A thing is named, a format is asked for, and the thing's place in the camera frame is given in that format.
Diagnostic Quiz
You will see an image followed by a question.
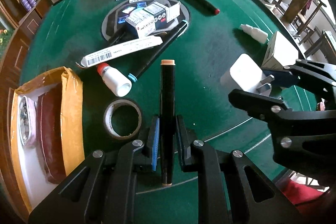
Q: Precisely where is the blue and white card box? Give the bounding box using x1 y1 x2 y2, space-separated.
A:
125 2 181 39

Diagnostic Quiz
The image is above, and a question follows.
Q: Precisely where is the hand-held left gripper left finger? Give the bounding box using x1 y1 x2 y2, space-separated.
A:
28 115 160 224

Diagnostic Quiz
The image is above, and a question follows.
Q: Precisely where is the yellow taped cardboard box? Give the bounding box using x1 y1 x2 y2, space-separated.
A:
10 67 85 214

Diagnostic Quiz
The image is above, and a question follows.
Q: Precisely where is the small white dropper bottle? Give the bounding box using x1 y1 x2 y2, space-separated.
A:
240 24 269 45

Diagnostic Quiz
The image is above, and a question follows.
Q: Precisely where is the thin black pen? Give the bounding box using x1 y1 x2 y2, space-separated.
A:
106 28 129 47

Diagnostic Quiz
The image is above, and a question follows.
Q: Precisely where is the round table centre panel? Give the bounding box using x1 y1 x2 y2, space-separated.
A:
101 0 190 42

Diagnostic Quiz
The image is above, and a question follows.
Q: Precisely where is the red cloth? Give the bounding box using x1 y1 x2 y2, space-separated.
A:
282 178 331 206

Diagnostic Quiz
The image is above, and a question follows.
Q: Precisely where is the dark wooden chair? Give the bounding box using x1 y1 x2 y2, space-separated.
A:
304 27 336 59
274 0 327 38

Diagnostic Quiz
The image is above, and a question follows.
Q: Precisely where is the black marker with blue caps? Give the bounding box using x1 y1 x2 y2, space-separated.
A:
128 20 189 83

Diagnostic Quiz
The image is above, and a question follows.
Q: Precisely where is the dark red pouch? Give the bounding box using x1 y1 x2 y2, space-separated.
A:
35 85 67 185

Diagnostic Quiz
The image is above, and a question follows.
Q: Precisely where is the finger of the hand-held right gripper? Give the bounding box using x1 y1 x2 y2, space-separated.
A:
262 58 336 98
228 89 336 185

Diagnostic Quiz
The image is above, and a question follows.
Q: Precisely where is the white carton box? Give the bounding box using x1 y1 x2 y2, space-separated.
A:
261 31 298 71

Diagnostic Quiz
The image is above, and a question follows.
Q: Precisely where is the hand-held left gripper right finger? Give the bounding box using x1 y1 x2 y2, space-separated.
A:
175 114 305 224

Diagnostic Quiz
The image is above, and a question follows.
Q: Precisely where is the white charger plug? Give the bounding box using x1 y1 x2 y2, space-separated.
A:
220 53 275 95

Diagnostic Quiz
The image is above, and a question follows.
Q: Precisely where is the white bottle with red cap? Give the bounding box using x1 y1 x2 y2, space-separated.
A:
97 62 132 97

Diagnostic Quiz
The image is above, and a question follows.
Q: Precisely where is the brown wooden cabinet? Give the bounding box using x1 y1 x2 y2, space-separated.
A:
0 0 54 83

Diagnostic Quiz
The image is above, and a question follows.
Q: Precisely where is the brown tape roll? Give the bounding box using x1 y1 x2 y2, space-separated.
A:
103 99 143 141

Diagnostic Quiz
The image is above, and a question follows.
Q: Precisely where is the long white barcode box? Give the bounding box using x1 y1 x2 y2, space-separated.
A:
81 35 163 68

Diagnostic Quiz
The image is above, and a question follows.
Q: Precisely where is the black marker with beige caps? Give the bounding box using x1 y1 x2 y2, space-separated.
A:
160 59 176 186

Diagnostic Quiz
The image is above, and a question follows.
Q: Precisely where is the purple bottle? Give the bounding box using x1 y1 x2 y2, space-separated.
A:
20 0 37 10

